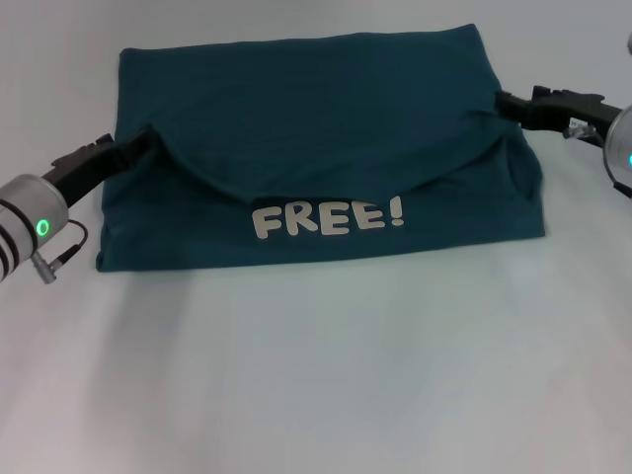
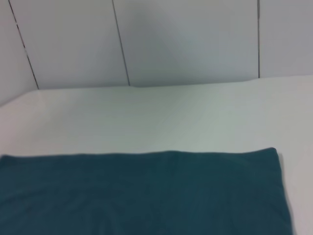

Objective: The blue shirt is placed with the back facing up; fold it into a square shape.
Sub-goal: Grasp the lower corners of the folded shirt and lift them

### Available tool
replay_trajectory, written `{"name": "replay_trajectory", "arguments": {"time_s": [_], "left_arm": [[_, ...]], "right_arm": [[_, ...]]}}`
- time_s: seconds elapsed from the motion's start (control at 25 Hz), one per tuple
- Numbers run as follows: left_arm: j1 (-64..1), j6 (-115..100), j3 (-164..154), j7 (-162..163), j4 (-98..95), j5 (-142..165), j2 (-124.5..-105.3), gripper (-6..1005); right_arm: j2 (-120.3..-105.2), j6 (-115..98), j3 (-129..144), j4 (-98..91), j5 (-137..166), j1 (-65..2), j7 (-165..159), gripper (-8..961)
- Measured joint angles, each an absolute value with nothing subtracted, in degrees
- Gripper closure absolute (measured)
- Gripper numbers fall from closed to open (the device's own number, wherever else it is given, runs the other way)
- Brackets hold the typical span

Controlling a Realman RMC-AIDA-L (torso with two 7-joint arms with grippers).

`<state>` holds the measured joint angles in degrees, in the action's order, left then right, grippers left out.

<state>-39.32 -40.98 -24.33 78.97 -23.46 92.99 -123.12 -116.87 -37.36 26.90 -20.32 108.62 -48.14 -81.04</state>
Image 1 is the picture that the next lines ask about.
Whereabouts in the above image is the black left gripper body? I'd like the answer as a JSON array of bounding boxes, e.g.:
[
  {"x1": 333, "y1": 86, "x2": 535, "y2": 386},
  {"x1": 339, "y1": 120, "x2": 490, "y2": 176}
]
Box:
[{"x1": 40, "y1": 133, "x2": 132, "y2": 209}]

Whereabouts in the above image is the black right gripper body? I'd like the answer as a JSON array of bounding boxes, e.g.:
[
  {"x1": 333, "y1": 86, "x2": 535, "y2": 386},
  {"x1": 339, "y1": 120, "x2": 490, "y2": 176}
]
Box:
[{"x1": 529, "y1": 84, "x2": 623, "y2": 145}]

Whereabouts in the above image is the teal blue t-shirt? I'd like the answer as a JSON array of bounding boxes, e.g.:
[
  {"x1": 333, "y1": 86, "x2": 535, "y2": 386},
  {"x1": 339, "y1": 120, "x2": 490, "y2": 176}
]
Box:
[{"x1": 94, "y1": 22, "x2": 548, "y2": 273}]

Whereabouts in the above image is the right arm cable with plug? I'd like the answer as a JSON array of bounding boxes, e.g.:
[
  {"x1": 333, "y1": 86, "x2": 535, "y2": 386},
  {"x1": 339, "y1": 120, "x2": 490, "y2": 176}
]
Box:
[{"x1": 562, "y1": 118, "x2": 599, "y2": 142}]

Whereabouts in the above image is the arm cable with plug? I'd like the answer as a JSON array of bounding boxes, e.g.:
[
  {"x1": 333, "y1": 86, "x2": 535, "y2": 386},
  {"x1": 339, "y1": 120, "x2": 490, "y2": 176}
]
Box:
[
  {"x1": 562, "y1": 118, "x2": 599, "y2": 142},
  {"x1": 30, "y1": 219, "x2": 90, "y2": 286}
]

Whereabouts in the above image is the left arm cable with plug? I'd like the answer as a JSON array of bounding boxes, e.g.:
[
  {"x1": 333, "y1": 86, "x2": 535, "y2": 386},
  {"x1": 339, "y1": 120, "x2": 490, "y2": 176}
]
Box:
[{"x1": 30, "y1": 219, "x2": 90, "y2": 286}]

